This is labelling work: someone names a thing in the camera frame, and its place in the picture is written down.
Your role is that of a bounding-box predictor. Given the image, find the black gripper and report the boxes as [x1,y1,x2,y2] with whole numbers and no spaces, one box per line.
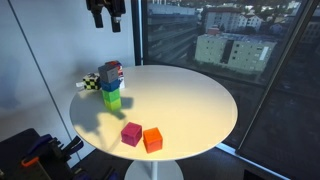
[85,0,127,34]

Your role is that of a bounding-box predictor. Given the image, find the pink block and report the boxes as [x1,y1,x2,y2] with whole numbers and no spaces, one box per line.
[120,121,143,148]

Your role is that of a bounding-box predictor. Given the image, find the grey block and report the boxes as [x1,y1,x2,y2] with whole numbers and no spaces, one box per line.
[97,63,120,84]

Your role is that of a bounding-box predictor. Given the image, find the green block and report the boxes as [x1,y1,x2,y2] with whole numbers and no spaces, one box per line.
[102,88,122,103]

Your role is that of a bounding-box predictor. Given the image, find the yellow-green block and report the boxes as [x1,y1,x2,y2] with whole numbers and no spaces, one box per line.
[104,98,123,112]

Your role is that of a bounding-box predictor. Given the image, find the orange block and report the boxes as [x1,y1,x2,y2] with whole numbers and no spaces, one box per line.
[143,127,164,154]

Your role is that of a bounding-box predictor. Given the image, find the dark window corner mullion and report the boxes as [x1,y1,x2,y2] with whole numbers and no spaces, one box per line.
[130,0,145,67]

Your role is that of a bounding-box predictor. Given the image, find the colourful soft cube orange print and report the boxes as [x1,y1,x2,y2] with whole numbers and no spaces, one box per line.
[104,60,125,79]

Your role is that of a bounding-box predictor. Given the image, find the checkered zebra soft cube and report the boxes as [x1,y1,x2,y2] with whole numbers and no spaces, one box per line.
[75,72,102,91]

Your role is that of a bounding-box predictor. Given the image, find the blue soft cube white face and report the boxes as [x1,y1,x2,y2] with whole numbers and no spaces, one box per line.
[118,77,127,90]

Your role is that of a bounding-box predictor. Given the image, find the blue black clamp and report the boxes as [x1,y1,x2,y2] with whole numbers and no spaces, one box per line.
[63,135,85,158]

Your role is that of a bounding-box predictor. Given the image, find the blue spring clamp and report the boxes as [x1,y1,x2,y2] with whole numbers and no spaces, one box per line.
[27,133,54,156]

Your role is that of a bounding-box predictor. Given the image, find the purple clamp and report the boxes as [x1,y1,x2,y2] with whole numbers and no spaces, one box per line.
[71,167,90,180]

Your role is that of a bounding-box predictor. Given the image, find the black tool stand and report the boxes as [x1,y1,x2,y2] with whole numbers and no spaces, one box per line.
[0,128,73,180]

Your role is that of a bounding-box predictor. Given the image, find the dark slim window mullion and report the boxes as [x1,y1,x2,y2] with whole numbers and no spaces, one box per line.
[235,0,320,155]

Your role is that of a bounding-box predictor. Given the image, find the white window sill strip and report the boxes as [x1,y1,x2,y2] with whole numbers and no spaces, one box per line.
[215,143,292,180]

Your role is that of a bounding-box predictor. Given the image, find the white table pedestal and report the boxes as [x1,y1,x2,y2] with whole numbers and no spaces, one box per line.
[123,160,185,180]

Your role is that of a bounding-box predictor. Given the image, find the orange clamp handle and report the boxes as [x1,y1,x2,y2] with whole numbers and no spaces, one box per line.
[21,155,41,168]

